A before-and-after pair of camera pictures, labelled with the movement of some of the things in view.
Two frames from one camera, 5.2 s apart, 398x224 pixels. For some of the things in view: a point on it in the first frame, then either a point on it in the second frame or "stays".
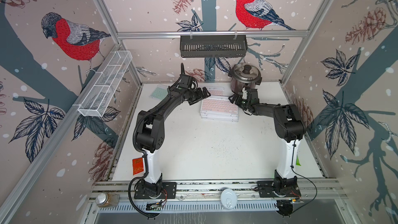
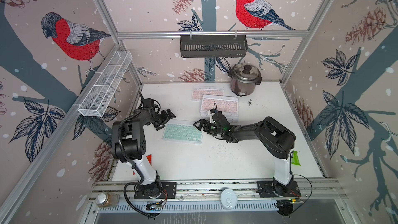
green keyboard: [159, 93] → [182, 131]
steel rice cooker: [244, 75] stays
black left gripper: [199, 92] → [166, 119]
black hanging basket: [213, 45] stays
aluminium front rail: [314, 191] stays
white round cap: [228, 198] stays
